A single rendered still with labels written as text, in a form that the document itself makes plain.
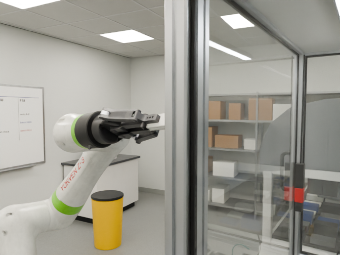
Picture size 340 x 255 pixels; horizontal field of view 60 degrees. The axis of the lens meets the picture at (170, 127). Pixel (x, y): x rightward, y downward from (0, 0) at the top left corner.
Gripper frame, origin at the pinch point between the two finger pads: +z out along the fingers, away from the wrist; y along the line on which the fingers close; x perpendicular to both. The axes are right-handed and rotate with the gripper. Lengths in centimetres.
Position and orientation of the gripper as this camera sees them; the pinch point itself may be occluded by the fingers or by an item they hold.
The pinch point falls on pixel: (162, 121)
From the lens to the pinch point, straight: 58.4
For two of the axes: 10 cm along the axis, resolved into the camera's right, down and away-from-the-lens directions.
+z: 7.3, -0.8, -6.8
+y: 6.2, 4.9, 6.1
